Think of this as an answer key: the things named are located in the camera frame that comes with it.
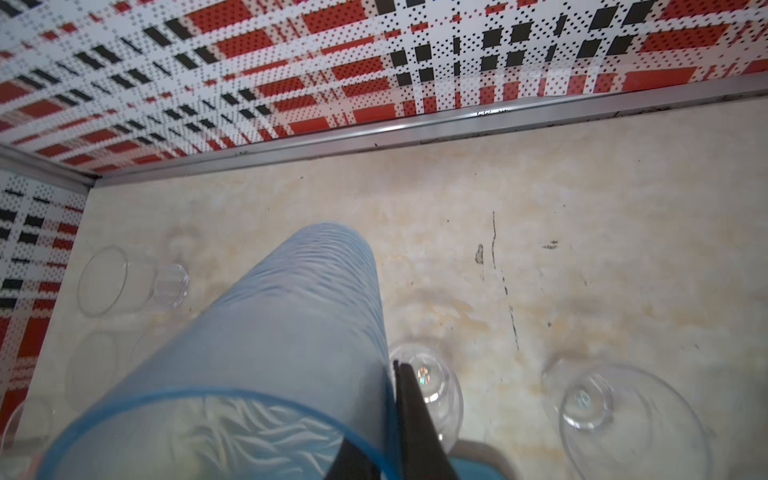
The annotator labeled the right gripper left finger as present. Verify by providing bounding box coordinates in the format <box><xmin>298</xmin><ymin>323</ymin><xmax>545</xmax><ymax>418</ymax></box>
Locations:
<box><xmin>324</xmin><ymin>438</ymin><xmax>380</xmax><ymax>480</ymax></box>

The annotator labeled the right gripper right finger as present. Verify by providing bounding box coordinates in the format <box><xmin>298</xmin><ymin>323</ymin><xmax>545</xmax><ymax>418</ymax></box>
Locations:
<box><xmin>393</xmin><ymin>361</ymin><xmax>459</xmax><ymax>480</ymax></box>

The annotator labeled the clear faceted cup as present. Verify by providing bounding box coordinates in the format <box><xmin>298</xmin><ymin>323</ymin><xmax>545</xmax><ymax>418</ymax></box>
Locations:
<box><xmin>389</xmin><ymin>339</ymin><xmax>464</xmax><ymax>454</ymax></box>
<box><xmin>541</xmin><ymin>355</ymin><xmax>713</xmax><ymax>479</ymax></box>

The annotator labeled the blue frosted plastic cup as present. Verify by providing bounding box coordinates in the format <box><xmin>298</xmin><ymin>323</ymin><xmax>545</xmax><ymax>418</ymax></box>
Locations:
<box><xmin>36</xmin><ymin>223</ymin><xmax>401</xmax><ymax>479</ymax></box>

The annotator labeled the teal plastic tray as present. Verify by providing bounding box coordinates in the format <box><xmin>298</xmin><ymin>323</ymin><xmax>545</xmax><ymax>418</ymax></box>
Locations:
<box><xmin>448</xmin><ymin>440</ymin><xmax>516</xmax><ymax>480</ymax></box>

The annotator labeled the frosted clear plastic cup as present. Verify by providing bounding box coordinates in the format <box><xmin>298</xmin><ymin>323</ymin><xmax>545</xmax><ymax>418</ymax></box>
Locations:
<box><xmin>65</xmin><ymin>331</ymin><xmax>135</xmax><ymax>413</ymax></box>

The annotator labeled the clear cup back left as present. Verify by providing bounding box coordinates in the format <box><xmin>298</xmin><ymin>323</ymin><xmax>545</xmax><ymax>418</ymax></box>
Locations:
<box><xmin>77</xmin><ymin>245</ymin><xmax>189</xmax><ymax>318</ymax></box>

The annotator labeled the pink transparent plastic cup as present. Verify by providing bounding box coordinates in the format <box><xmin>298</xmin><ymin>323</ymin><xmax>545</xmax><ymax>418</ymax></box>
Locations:
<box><xmin>1</xmin><ymin>397</ymin><xmax>56</xmax><ymax>480</ymax></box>

